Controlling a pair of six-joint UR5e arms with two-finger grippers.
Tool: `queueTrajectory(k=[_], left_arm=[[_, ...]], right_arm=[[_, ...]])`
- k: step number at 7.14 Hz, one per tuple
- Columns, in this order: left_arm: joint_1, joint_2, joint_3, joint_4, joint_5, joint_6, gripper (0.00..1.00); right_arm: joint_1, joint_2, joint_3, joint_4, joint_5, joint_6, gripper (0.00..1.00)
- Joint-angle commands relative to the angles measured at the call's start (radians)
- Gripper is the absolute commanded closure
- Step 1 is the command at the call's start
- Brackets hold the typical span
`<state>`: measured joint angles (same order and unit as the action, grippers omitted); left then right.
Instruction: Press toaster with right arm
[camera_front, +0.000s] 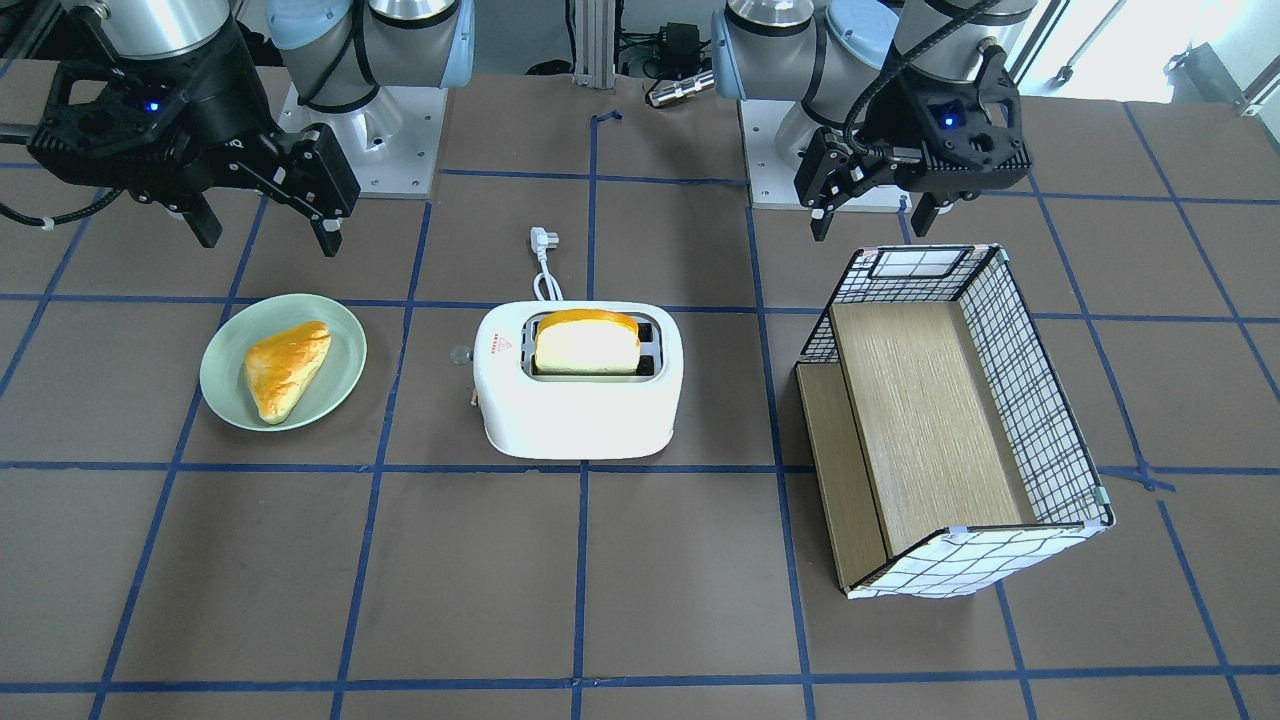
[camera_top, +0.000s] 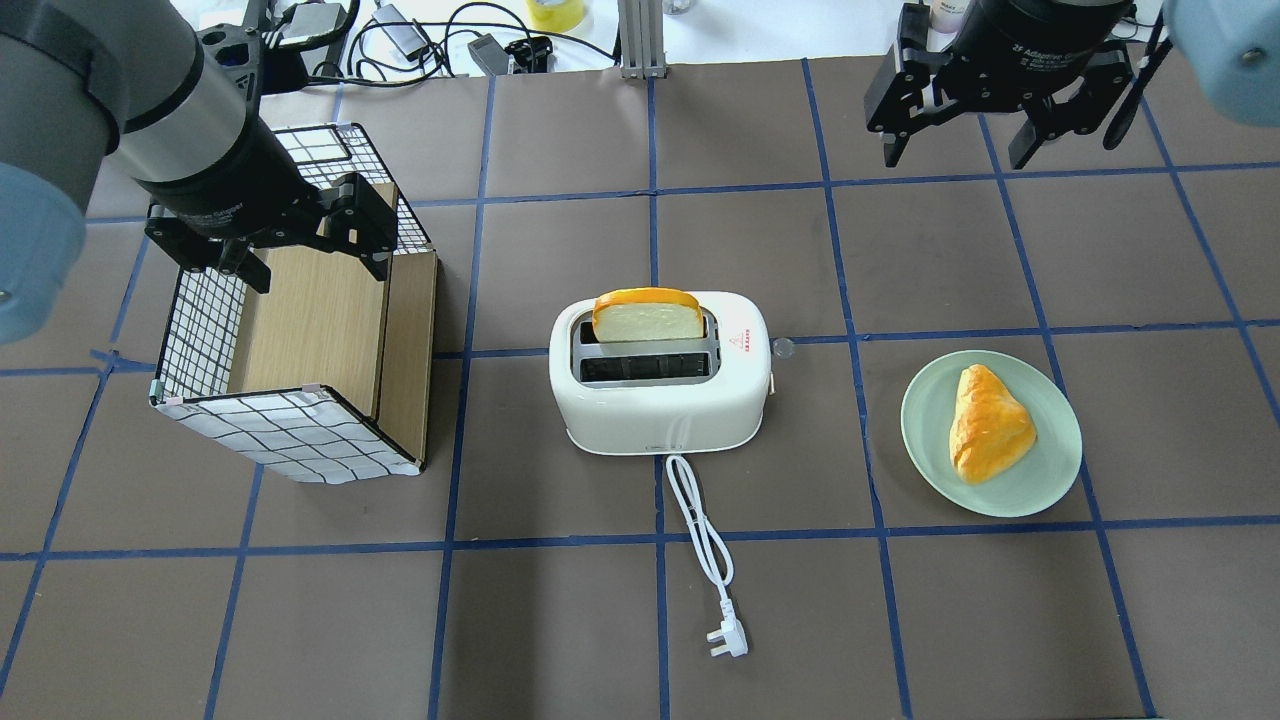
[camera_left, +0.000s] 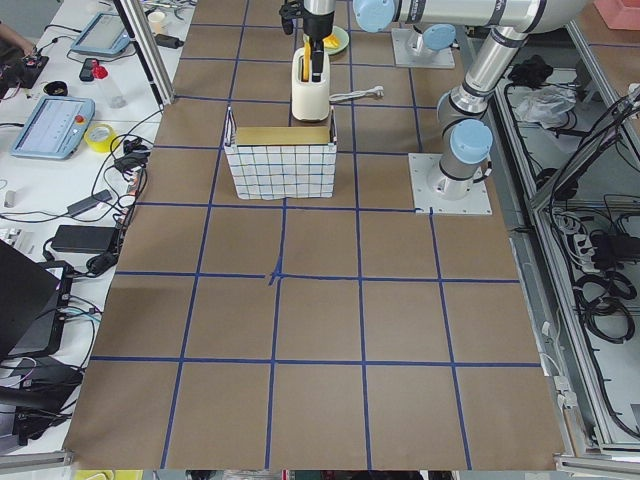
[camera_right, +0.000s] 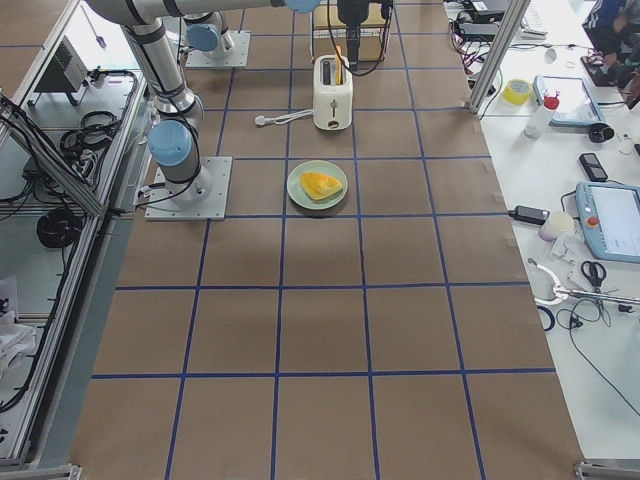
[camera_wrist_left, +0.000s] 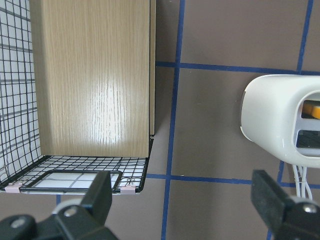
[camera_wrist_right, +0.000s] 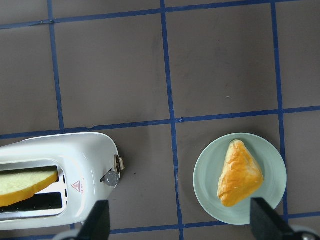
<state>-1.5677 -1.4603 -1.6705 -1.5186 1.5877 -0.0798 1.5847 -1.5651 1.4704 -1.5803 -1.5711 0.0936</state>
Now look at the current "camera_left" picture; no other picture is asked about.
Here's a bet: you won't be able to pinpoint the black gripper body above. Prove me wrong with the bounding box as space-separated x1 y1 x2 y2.
302 10 332 41

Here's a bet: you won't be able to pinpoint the white toaster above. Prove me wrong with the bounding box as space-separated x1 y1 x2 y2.
291 48 331 122

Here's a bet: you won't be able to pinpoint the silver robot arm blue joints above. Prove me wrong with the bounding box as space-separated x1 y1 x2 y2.
353 0 588 181

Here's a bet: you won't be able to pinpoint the yellow bread slice in toaster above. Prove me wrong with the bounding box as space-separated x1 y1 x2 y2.
301 40 312 82

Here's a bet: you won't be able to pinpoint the yellow toast on plate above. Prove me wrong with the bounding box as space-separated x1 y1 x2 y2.
323 34 340 50

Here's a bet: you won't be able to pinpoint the green plate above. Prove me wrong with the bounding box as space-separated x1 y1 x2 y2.
324 26 349 56

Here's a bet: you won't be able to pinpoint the white grid fabric basket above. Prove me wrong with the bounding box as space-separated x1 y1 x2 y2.
224 109 338 200

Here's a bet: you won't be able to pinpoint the paper cup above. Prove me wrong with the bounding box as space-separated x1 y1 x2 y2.
147 11 167 35

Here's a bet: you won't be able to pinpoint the clear bottle red cap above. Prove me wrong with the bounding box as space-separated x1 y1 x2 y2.
91 60 126 109

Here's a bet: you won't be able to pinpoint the blue teach pendant far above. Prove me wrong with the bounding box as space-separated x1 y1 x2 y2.
70 12 130 57

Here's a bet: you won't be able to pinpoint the blue teach pendant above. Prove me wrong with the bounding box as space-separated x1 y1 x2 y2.
10 96 95 160
70 12 130 57

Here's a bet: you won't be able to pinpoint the black phone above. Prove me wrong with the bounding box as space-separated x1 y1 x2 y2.
79 58 99 83

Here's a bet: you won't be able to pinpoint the yellow tape roll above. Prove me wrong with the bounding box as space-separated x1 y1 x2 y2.
83 123 118 153

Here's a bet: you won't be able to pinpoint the crumpled white cloth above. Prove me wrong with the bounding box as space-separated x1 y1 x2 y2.
514 86 577 128

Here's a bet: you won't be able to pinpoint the black small bowl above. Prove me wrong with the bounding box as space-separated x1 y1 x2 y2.
43 81 68 97

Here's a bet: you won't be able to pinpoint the blue teach pendant near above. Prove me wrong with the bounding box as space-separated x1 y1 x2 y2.
10 96 95 160

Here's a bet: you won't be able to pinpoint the black power adapter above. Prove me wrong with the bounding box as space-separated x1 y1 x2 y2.
51 225 118 254

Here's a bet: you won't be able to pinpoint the pink box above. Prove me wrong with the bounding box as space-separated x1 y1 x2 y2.
594 0 640 31

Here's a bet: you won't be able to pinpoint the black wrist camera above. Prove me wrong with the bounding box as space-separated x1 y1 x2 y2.
279 0 304 35

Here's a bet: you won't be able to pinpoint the white toaster power cable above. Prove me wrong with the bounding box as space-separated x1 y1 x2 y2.
328 86 386 104

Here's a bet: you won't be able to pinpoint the aluminium frame post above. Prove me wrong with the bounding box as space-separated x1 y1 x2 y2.
113 0 175 107

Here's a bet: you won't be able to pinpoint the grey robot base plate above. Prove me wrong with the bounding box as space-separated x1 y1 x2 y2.
408 153 492 216

